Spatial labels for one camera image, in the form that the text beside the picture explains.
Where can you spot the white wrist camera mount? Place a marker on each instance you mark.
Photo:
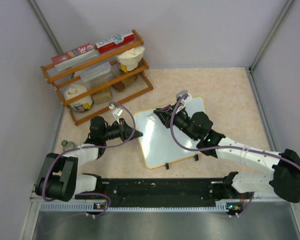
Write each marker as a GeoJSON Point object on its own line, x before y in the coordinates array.
{"type": "Point", "coordinates": [185, 97]}
{"type": "Point", "coordinates": [116, 111]}

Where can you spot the upper white paper-lid jar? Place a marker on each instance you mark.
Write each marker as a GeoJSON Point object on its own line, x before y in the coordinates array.
{"type": "Point", "coordinates": [129, 59]}

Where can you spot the reddish brown sponge stack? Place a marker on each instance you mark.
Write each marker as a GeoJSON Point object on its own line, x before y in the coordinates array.
{"type": "Point", "coordinates": [125, 83]}

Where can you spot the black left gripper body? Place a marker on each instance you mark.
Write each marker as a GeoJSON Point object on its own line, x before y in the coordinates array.
{"type": "Point", "coordinates": [123, 128]}

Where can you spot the small glass bottle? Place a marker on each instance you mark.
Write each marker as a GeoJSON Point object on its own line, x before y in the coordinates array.
{"type": "Point", "coordinates": [68, 145]}

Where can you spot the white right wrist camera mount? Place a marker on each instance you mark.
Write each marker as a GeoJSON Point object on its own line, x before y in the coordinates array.
{"type": "Point", "coordinates": [185, 97]}

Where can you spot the clear plastic box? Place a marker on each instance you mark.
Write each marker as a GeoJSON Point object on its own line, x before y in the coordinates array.
{"type": "Point", "coordinates": [95, 72]}

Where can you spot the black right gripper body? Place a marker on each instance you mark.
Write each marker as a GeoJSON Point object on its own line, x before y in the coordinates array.
{"type": "Point", "coordinates": [176, 117]}

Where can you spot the red white wrap box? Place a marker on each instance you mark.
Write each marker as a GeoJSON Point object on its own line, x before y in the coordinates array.
{"type": "Point", "coordinates": [114, 42]}

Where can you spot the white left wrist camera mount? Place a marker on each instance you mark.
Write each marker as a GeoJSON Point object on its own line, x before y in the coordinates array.
{"type": "Point", "coordinates": [116, 111]}

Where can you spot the yellow framed whiteboard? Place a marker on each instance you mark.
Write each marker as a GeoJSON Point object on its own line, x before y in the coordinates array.
{"type": "Point", "coordinates": [157, 145]}

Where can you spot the tan sponge stack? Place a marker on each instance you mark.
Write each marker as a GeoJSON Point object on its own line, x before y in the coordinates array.
{"type": "Point", "coordinates": [102, 96]}

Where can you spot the orange wooden shelf rack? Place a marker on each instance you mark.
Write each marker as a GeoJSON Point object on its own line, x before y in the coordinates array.
{"type": "Point", "coordinates": [76, 96]}

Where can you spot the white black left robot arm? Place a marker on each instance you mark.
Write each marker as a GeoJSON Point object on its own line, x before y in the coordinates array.
{"type": "Point", "coordinates": [58, 178]}

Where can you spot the red foil wrap box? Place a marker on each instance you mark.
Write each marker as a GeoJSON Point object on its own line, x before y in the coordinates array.
{"type": "Point", "coordinates": [74, 57]}

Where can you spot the white marker pen magenta cap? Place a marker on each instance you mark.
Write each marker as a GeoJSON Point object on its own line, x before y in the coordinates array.
{"type": "Point", "coordinates": [159, 110]}

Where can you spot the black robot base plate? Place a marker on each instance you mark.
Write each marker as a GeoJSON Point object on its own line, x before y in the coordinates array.
{"type": "Point", "coordinates": [167, 192]}

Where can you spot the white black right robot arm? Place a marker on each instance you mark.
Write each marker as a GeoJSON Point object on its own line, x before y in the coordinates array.
{"type": "Point", "coordinates": [279, 172]}

